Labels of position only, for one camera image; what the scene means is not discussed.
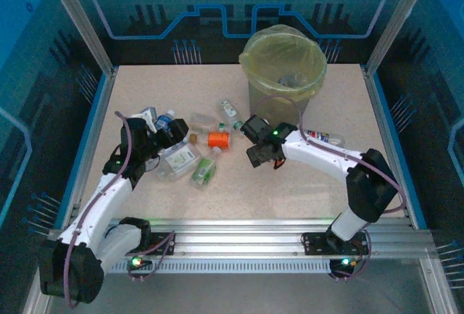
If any clear bottle dark blue label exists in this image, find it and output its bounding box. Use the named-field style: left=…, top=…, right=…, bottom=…
left=154, top=110, right=177, bottom=131

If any large square bottle white label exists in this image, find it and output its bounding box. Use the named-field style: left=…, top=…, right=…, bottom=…
left=155, top=145, right=204, bottom=183

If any cola bottle blue cap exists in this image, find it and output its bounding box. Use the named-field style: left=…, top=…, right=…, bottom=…
left=306, top=128, right=345, bottom=148

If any grey waste bin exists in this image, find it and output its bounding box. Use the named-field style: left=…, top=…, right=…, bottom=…
left=248, top=76, right=312, bottom=132

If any bin with yellow bag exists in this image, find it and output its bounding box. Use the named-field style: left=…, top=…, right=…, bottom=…
left=238, top=25, right=327, bottom=104

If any clear bottle orange label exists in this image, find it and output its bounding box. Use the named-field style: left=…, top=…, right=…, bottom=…
left=188, top=131, right=232, bottom=150

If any clear bottle white green label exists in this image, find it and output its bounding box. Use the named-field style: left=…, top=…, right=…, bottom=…
left=218, top=99, right=242, bottom=117

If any aluminium side rail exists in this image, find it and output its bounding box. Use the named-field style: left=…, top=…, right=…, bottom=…
left=21, top=66, right=119, bottom=314
left=362, top=65, right=458, bottom=314

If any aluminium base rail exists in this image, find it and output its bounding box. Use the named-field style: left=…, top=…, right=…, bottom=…
left=46, top=218, right=436, bottom=260

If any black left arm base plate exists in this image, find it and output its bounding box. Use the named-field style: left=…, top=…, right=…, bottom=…
left=139, top=232, right=177, bottom=257

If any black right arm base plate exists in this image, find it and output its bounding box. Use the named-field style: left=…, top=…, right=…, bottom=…
left=300, top=231, right=370, bottom=257

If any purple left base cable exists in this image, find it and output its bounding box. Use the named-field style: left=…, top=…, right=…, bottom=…
left=125, top=230, right=177, bottom=283

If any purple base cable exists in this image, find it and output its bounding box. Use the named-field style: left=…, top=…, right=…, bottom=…
left=328, top=232, right=377, bottom=281
left=125, top=230, right=177, bottom=283

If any slotted grey cable duct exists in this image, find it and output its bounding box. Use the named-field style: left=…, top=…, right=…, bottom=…
left=107, top=258, right=428, bottom=275

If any aluminium frame post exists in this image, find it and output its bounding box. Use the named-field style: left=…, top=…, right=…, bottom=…
left=365, top=0, right=438, bottom=72
left=40, top=0, right=117, bottom=75

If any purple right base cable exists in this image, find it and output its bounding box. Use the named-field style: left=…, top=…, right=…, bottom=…
left=328, top=232, right=377, bottom=281

